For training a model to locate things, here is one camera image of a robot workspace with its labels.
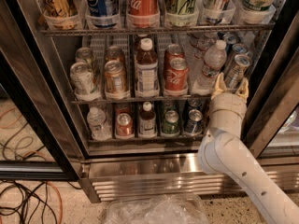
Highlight yellow can top shelf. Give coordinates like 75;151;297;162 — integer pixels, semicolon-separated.
44;0;78;18

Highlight black and orange floor cables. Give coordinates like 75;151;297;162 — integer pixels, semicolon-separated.
0;106;82;224

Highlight redbull can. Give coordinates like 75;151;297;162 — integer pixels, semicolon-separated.
222;43;249;75
222;33;239;45
224;54;251;89

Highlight blue can bottom rear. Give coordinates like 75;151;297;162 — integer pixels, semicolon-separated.
185;98;202;111

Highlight green can bottom shelf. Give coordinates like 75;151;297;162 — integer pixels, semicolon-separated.
162;110;179;134

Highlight clear water bottle middle rear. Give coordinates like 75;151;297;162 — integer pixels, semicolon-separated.
190;33;218;59

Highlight blue can bottom front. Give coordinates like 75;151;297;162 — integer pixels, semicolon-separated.
184;109;203;135

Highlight white green can front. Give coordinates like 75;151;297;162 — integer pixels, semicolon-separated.
70;62;97;95

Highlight brown juice bottle bottom shelf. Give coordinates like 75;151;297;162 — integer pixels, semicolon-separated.
139;102;156;137

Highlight white green can rear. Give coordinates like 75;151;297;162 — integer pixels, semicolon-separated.
75;47;94;66

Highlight gold can rear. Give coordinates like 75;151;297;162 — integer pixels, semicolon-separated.
105;46;125;63

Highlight gold can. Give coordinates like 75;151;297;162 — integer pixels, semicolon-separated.
104;60;127;93
105;46;125;63

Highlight blue pepsi can top shelf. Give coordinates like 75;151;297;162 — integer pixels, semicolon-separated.
87;0;119;28

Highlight red can bottom shelf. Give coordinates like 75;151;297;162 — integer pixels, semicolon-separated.
116;113;133;136

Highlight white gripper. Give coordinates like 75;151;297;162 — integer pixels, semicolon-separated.
210;73;249;116

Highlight sliding fridge door right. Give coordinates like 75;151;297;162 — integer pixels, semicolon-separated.
244;14;299;165

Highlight red coca-cola can rear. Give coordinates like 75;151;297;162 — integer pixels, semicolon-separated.
164;44;185;66

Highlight open fridge door left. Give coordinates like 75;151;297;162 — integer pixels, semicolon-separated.
0;0;80;181

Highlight stainless steel display fridge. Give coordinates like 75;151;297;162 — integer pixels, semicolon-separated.
1;0;299;203

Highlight red coca-cola can front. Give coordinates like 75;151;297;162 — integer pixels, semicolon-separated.
165;58;189;91

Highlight brown juice bottle shelf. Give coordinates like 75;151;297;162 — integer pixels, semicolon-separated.
135;38;159;97
139;102;156;137

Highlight red coca-cola can top shelf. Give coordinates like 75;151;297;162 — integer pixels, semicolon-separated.
128;0;158;28

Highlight clear water bottle bottom shelf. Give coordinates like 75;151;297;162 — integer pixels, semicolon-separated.
87;106;111;141

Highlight clear water bottle middle front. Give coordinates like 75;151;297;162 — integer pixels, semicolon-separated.
197;40;227;90

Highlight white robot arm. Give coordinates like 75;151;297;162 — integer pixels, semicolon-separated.
197;74;299;224

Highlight clear plastic bag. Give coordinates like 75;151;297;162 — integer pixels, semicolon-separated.
104;194;209;224

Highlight brown juice bottle middle shelf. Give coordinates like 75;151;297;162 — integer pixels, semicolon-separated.
135;38;159;97

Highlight gold can front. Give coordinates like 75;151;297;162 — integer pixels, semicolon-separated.
104;60;127;93

